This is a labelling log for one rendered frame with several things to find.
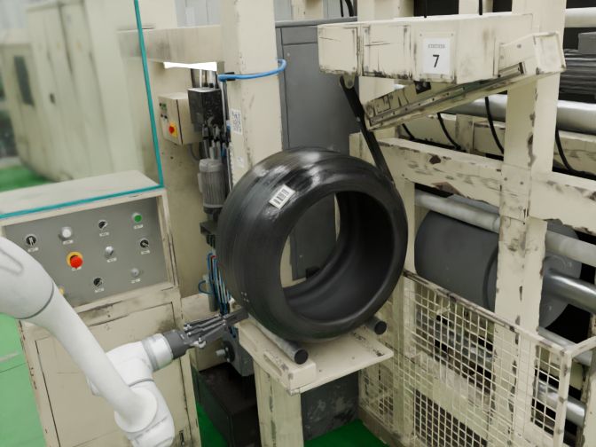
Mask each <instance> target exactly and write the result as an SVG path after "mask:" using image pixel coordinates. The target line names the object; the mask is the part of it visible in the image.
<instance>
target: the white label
mask: <svg viewBox="0 0 596 447"><path fill-rule="evenodd" d="M293 194H294V191H293V190H292V189H290V188H289V187H287V186H286V185H283V186H282V187H281V188H280V189H279V191H278V192H277V193H276V194H275V195H274V196H273V197H272V199H271V200H270V203H271V204H273V205H274V206H276V207H277V208H279V209H280V208H281V207H282V206H283V205H284V204H285V203H286V201H287V200H288V199H289V198H290V197H291V196H292V195H293Z"/></svg>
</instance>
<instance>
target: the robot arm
mask: <svg viewBox="0 0 596 447"><path fill-rule="evenodd" d="M0 312H1V313H4V314H5V315H8V316H10V317H12V318H15V319H18V320H21V321H24V322H28V323H30V324H33V325H38V326H40V327H42V328H44V329H45V330H47V331H48V332H49V333H51V334H52V335H53V336H54V337H55V338H56V339H57V340H58V341H59V343H60V344H61V345H62V346H63V347H64V349H65V350H66V351H67V353H68V354H69V355H70V356H71V358H73V360H74V361H75V362H76V363H77V364H78V366H79V367H80V368H81V369H82V371H83V372H84V373H85V375H86V380H87V382H88V385H89V387H90V390H91V392H92V394H93V395H94V396H102V397H104V398H105V400H106V401H107V402H108V403H109V404H110V405H111V406H112V408H113V409H114V416H115V420H116V423H117V424H118V426H119V427H120V428H121V429H122V431H123V433H124V434H125V435H126V436H127V438H128V439H129V440H130V441H131V443H132V444H133V446H134V447H169V446H170V445H171V444H172V442H173V439H174V437H175V428H174V422H173V419H172V416H171V414H170V411H169V408H168V406H167V404H166V402H165V400H164V398H163V396H162V394H161V392H160V391H159V390H158V389H157V387H156V385H155V383H154V381H153V376H152V373H154V372H157V371H158V370H160V369H162V368H164V367H166V366H168V365H171V364H172V359H173V360H175V359H178V358H180V357H182V356H184V355H185V354H186V350H188V349H192V348H194V347H200V349H204V348H206V347H207V345H208V344H209V343H211V342H213V341H215V340H216V339H218V338H220V337H221V336H223V335H224V334H226V333H228V332H229V328H228V327H229V326H231V325H234V324H237V323H238V322H240V321H242V320H245V319H247V318H249V315H248V312H247V309H246V308H245V307H243V308H241V309H239V310H235V311H233V312H232V313H229V314H227V315H225V316H222V314H219V317H218V315H214V316H211V317H207V318H203V319H199V320H196V321H193V322H189V323H184V329H182V330H180V331H179V332H178V331H177V330H176V329H173V330H171V331H169V332H167V333H164V334H163V336H162V335H161V334H160V333H157V334H155V335H153V336H150V337H148V338H146V339H143V340H142V341H138V342H134V343H128V344H125V345H122V346H120V347H118V348H116V349H112V350H110V351H108V352H107V353H105V352H104V350H102V348H101V347H100V346H99V344H98V342H97V341H96V339H95V338H94V336H93V335H92V334H91V332H90V330H89V329H88V328H87V326H86V325H85V324H84V323H83V322H82V320H81V319H80V318H79V316H78V315H77V314H76V313H75V311H74V310H73V309H72V307H71V306H70V305H69V304H68V303H67V301H66V300H65V298H64V297H63V295H62V294H61V292H60V291H59V290H58V288H57V287H56V285H55V283H54V281H53V280H52V278H51V277H50V276H49V275H48V273H47V272H46V271H45V270H44V269H43V267H42V265H41V264H40V263H39V262H38V261H36V260H35V259H34V258H33V257H32V256H31V255H29V254H28V253H27V252H26V251H24V250H23V249H21V248H20V247H18V246H17V245H15V244H14V243H12V242H11V241H9V240H8V239H5V238H2V237H0Z"/></svg>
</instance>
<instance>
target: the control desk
mask: <svg viewBox="0 0 596 447"><path fill-rule="evenodd" d="M0 237H2V238H5V239H8V240H9V241H11V242H12V243H14V244H15V245H17V246H18V247H20V248H21V249H23V250H24V251H26V252H27V253H28V254H29V255H31V256H32V257H33V258H34V259H35V260H36V261H38V262H39V263H40V264H41V265H42V267H43V269H44V270H45V271H46V272H47V273H48V275H49V276H50V277H51V278H52V280H53V281H54V283H55V285H56V287H57V288H58V290H59V291H60V292H61V294H62V295H63V297H64V298H65V300H66V301H67V303H68V304H69V305H70V306H71V307H72V309H73V310H74V311H75V313H76V314H77V315H78V316H79V318H80V319H81V320H82V322H83V323H84V324H85V325H86V326H87V328H88V329H89V330H90V332H91V334H92V335H93V336H94V338H95V339H96V341H97V342H98V344H99V346H100V347H101V348H102V350H104V352H105V353H107V352H108V351H110V350H112V349H116V348H118V347H120V346H122V345H125V344H128V343H134V342H138V341H142V340H143V339H146V338H148V337H150V336H153V335H155V334H157V333H160V334H161V335H162V336H163V334H164V333H167V332H169V331H171V330H173V329H176V330H177V331H178V332H179V331H180V330H182V329H184V315H183V309H182V303H181V295H180V289H179V281H178V275H177V268H176V256H175V249H174V243H173V236H172V230H171V223H170V217H169V204H168V198H167V192H166V190H165V189H164V188H160V189H155V190H151V191H145V192H137V193H132V194H127V195H122V196H118V197H113V198H108V199H103V200H95V201H90V202H85V203H81V204H76V205H71V206H66V207H62V208H53V209H48V210H44V211H39V212H34V213H29V214H25V215H20V216H11V217H6V218H2V219H0ZM15 320H16V324H17V328H18V332H19V336H20V342H21V346H22V349H23V353H24V357H25V360H26V364H27V371H28V375H29V379H30V382H31V386H32V389H33V393H34V397H35V403H36V407H37V410H38V415H39V419H40V422H41V426H42V430H43V436H44V440H45V443H46V445H45V447H134V446H133V444H132V443H131V441H130V440H129V439H128V438H127V436H126V435H125V434H124V433H123V431H122V429H121V428H120V427H119V426H118V424H117V423H116V420H115V416H114V409H113V408H112V406H111V405H110V404H109V403H108V402H107V401H106V400H105V398H104V397H102V396H94V395H93V394H92V392H91V390H90V387H89V385H88V382H87V380H86V375H85V373H84V372H83V371H82V369H81V368H80V367H79V366H78V364H77V363H76V362H75V361H74V360H73V358H71V356H70V355H69V354H68V353H67V351H66V350H65V349H64V347H63V346H62V345H61V344H60V343H59V341H58V340H57V339H56V338H55V337H54V336H53V335H52V334H51V333H49V332H48V331H47V330H45V329H44V328H42V327H40V326H38V325H33V324H30V323H28V322H24V321H21V320H18V319H15ZM152 376H153V381H154V383H155V385H156V387H157V389H158V390H159V391H160V392H161V394H162V396H163V398H164V400H165V402H166V404H167V406H168V408H169V411H170V414H171V416H172V419H173V422H174V428H175V437H174V439H173V442H172V444H171V445H170V446H169V447H201V442H200V431H199V424H198V417H197V411H196V404H195V398H194V391H193V384H192V373H191V367H190V359H189V353H188V350H186V354H185V355H184V356H182V357H180V358H178V359H175V360H173V359H172V364H171V365H168V366H166V367H164V368H162V369H160V370H158V371H157V372H153V373H152Z"/></svg>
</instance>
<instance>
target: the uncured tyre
mask: <svg viewBox="0 0 596 447"><path fill-rule="evenodd" d="M283 185H286V186H287V187H289V188H290V189H292V190H293V191H294V194H293V195H292V196H291V197H290V198H289V199H288V200H287V201H286V203H285V204H284V205H283V206H282V207H281V208H280V209H279V208H277V207H276V206H274V205H273V204H271V203H270V200H271V199H272V197H273V196H274V195H275V194H276V193H277V192H278V191H279V189H280V188H281V187H282V186H283ZM331 194H334V196H335V198H336V199H337V202H338V206H339V210H340V219H341V221H340V230H339V235H338V239H337V241H336V244H335V247H334V249H333V252H332V253H331V255H330V256H329V258H328V259H327V261H326V262H325V264H324V265H323V266H322V267H321V268H320V269H319V270H318V271H317V272H316V273H315V274H314V275H312V276H311V277H310V278H308V279H306V280H304V281H303V282H301V283H299V284H296V285H293V286H287V287H282V285H281V278H280V264H281V258H282V254H283V250H284V247H285V244H286V240H287V238H288V236H289V234H290V232H291V230H292V229H293V228H294V226H295V224H296V223H297V221H298V220H299V219H300V217H301V216H302V215H303V214H304V213H305V212H306V211H307V210H308V209H309V208H310V207H311V206H313V205H314V204H315V203H317V202H318V201H320V200H322V199H323V198H325V197H327V196H329V195H331ZM408 236H409V231H408V220H407V215H406V210H405V207H404V203H403V200H402V198H401V196H400V194H399V192H398V190H397V189H396V187H395V186H394V184H393V183H392V182H391V181H390V180H389V178H388V177H387V176H386V175H384V174H383V173H382V172H381V171H380V170H379V169H377V168H376V167H375V166H373V165H372V164H371V163H369V162H368V161H364V160H362V159H359V158H357V157H354V156H351V155H347V154H344V153H338V152H336V151H332V150H329V149H325V148H322V147H316V146H299V147H294V148H289V149H286V150H283V151H280V152H277V153H274V154H272V155H270V156H268V157H266V158H264V159H262V160H261V161H259V162H257V163H256V164H255V165H254V166H253V167H252V168H251V169H249V170H248V171H247V172H246V173H245V174H244V175H243V176H242V177H241V179H240V180H239V181H238V182H237V183H236V184H235V185H234V187H233V188H232V190H231V192H230V193H229V195H228V197H227V199H226V201H225V203H224V204H223V208H222V210H221V213H220V216H219V219H218V222H217V227H216V240H215V249H216V262H217V263H220V264H221V265H222V266H223V267H222V266H221V265H219V264H217V266H218V270H219V272H220V275H221V278H222V280H223V283H224V285H225V287H226V289H227V290H228V292H229V293H230V295H231V297H232V298H233V299H234V300H235V301H236V302H237V303H238V304H239V305H240V306H241V307H242V308H243V307H245V308H246V309H247V312H248V313H249V314H250V315H251V316H252V317H253V318H255V319H256V320H257V321H258V322H259V323H260V324H261V325H262V326H264V327H265V328H266V329H267V330H269V331H270V332H272V333H274V334H276V335H277V336H279V337H281V338H284V339H287V340H290V341H296V342H300V343H322V342H327V341H333V340H336V339H339V338H341V337H342V336H345V335H347V334H349V333H351V332H353V331H355V330H356V329H358V327H360V326H361V325H363V324H364V323H365V322H366V321H368V320H369V319H370V318H371V317H372V316H373V315H374V314H375V313H376V312H377V311H378V310H379V309H380V308H381V307H382V306H383V305H384V303H385V302H386V301H387V299H388V298H389V296H390V295H391V294H392V292H393V291H394V289H395V287H396V284H397V282H398V280H399V278H400V276H401V273H402V271H403V268H404V262H405V258H406V253H407V247H408ZM224 268H225V269H226V270H225V269H224ZM240 290H242V291H244V292H247V296H248V299H249V301H250V303H251V304H250V303H247V302H245V301H244V299H243V296H242V294H241V291H240Z"/></svg>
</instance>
